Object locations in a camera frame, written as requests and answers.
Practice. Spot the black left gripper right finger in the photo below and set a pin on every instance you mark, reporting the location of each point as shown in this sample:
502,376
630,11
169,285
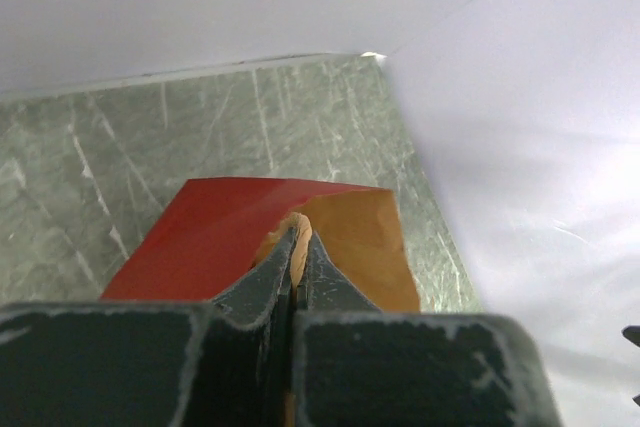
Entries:
356,365

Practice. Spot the red paper bag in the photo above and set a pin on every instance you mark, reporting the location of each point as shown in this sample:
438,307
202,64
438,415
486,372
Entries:
216,230

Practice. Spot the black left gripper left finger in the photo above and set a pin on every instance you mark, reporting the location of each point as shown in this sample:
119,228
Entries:
220,362

